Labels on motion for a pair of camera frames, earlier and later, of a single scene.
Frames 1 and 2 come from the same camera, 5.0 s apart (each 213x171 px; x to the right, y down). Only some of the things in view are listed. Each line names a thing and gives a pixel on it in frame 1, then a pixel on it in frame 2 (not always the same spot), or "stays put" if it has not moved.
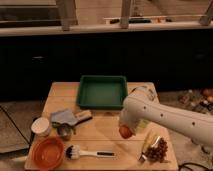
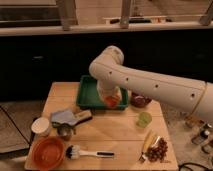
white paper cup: [40, 127] stays put
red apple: [125, 132] -> [110, 101]
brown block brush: [82, 117] stays put
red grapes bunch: [157, 153] stays put
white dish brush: [74, 151] stays put
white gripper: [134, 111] -> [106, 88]
